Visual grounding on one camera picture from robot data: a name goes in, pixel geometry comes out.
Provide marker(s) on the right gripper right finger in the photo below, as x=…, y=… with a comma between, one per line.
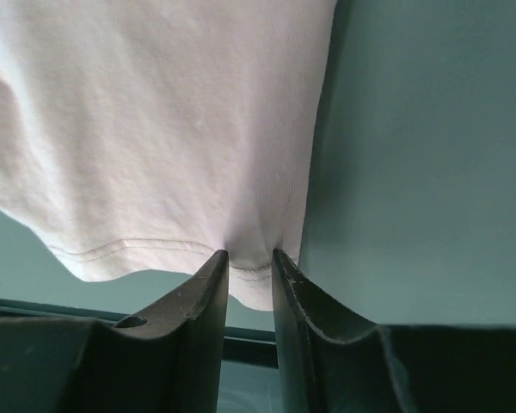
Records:
x=331, y=359

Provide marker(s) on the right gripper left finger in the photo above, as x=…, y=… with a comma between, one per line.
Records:
x=163, y=358

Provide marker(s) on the pink t shirt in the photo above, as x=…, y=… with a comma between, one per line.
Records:
x=141, y=135

